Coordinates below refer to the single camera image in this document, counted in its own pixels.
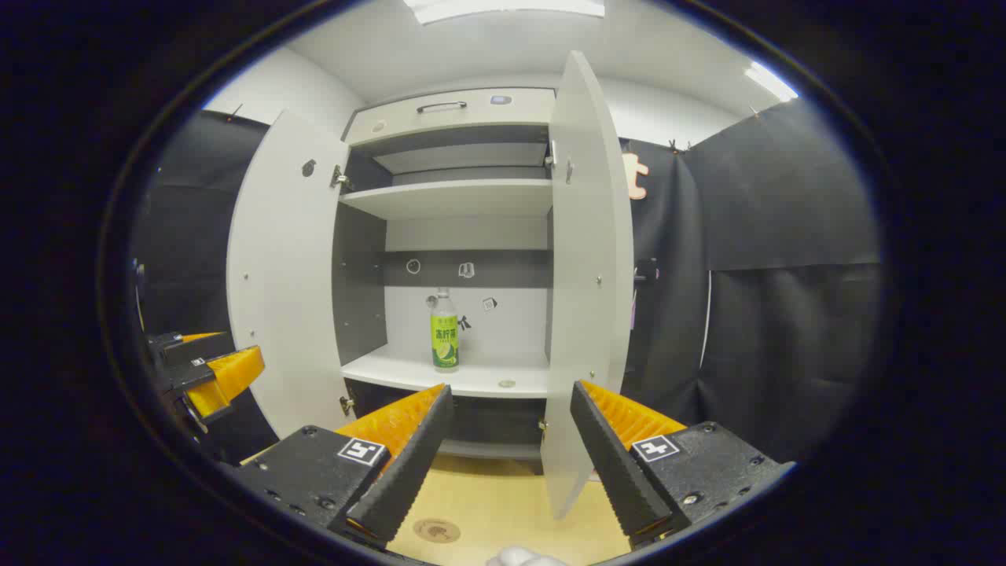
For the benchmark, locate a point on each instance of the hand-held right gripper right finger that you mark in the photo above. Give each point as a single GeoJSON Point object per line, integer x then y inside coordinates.
{"type": "Point", "coordinates": [617, 472]}

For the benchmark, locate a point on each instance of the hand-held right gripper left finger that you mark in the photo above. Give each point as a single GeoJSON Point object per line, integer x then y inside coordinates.
{"type": "Point", "coordinates": [409, 479]}

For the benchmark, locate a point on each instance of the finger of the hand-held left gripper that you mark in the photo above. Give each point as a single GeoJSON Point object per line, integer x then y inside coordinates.
{"type": "Point", "coordinates": [228, 377]}
{"type": "Point", "coordinates": [192, 350]}

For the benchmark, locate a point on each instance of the grey cabinet door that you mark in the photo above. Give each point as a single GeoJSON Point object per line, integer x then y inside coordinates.
{"type": "Point", "coordinates": [585, 275]}
{"type": "Point", "coordinates": [283, 275]}

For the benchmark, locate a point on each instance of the green label bottle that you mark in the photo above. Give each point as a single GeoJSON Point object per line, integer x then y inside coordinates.
{"type": "Point", "coordinates": [444, 342]}

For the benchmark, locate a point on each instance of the black backdrop cloth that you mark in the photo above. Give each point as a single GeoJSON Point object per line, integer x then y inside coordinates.
{"type": "Point", "coordinates": [786, 314]}

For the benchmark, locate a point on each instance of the ceiling light panel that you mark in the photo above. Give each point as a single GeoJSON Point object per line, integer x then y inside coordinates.
{"type": "Point", "coordinates": [770, 81]}
{"type": "Point", "coordinates": [503, 8]}

